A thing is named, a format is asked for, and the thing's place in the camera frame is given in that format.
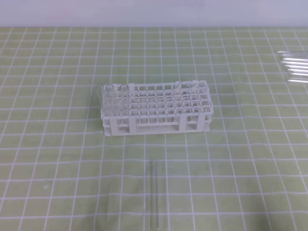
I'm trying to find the clear glass test tube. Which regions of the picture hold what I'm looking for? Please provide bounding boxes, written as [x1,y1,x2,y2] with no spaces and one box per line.
[150,161,159,231]

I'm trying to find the white plastic test tube rack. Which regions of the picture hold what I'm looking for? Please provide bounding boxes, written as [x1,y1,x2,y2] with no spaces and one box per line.
[101,80,214,136]

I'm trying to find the clear test tube slot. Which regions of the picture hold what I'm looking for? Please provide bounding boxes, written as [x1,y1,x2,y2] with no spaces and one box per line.
[120,84,129,119]
[105,85,114,117]

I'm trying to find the clear test tube far left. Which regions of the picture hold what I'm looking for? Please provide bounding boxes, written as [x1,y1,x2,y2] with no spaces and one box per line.
[95,85,104,107]

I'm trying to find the green checkered tablecloth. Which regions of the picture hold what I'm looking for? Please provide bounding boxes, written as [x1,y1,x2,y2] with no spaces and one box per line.
[0,27,308,231]

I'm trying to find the clear loose test tube bottom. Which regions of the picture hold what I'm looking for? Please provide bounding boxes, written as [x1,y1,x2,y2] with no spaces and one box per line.
[287,75,308,84]

